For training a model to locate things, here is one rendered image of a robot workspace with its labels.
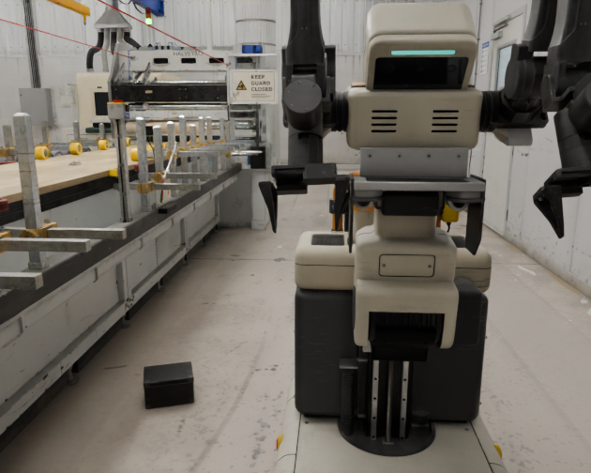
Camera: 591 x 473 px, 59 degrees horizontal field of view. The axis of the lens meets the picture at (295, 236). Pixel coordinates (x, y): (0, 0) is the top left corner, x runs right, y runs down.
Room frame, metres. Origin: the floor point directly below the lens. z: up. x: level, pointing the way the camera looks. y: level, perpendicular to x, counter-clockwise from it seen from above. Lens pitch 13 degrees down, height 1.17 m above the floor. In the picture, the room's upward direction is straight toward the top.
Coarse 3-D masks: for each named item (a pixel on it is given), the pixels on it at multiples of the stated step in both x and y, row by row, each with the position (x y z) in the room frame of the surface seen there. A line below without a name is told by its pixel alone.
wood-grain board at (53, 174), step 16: (48, 160) 3.17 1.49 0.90; (64, 160) 3.17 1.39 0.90; (80, 160) 3.17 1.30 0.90; (96, 160) 3.17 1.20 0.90; (112, 160) 3.17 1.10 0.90; (128, 160) 3.17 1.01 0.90; (0, 176) 2.33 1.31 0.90; (16, 176) 2.33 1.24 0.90; (48, 176) 2.33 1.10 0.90; (64, 176) 2.33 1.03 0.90; (80, 176) 2.33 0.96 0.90; (96, 176) 2.47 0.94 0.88; (0, 192) 1.84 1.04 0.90; (16, 192) 1.84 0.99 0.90
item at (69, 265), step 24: (240, 168) 5.25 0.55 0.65; (192, 192) 3.35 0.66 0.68; (144, 216) 2.45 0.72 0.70; (168, 216) 2.81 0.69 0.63; (96, 240) 1.95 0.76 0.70; (120, 240) 2.14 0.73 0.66; (48, 264) 1.60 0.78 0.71; (72, 264) 1.72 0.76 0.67; (48, 288) 1.55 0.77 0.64; (0, 312) 1.31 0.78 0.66
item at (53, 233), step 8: (16, 232) 1.61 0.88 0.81; (48, 232) 1.61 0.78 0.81; (56, 232) 1.60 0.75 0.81; (64, 232) 1.60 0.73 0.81; (72, 232) 1.60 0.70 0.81; (80, 232) 1.60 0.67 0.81; (88, 232) 1.60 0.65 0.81; (96, 232) 1.60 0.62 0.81; (104, 232) 1.60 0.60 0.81; (112, 232) 1.59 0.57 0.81; (120, 232) 1.59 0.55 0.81
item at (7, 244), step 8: (0, 240) 1.36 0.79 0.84; (8, 240) 1.35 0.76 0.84; (16, 240) 1.35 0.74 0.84; (24, 240) 1.35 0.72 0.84; (32, 240) 1.35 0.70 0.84; (40, 240) 1.35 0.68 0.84; (48, 240) 1.35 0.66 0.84; (56, 240) 1.35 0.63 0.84; (64, 240) 1.35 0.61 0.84; (72, 240) 1.35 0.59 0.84; (80, 240) 1.35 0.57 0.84; (88, 240) 1.36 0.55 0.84; (0, 248) 1.36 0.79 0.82; (8, 248) 1.35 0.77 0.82; (16, 248) 1.35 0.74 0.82; (24, 248) 1.35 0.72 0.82; (32, 248) 1.35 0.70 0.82; (40, 248) 1.35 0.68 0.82; (48, 248) 1.35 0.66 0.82; (56, 248) 1.35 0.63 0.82; (64, 248) 1.35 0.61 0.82; (72, 248) 1.34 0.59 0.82; (80, 248) 1.34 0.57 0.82; (88, 248) 1.36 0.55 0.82
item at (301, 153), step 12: (288, 144) 0.86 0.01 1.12; (300, 144) 0.84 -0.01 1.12; (312, 144) 0.84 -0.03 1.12; (288, 156) 0.85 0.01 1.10; (300, 156) 0.83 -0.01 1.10; (312, 156) 0.83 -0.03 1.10; (276, 168) 0.82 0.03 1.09; (288, 168) 0.82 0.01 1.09; (300, 168) 0.82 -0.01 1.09; (336, 168) 0.82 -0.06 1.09; (276, 180) 0.86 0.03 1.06; (300, 180) 0.83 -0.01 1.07
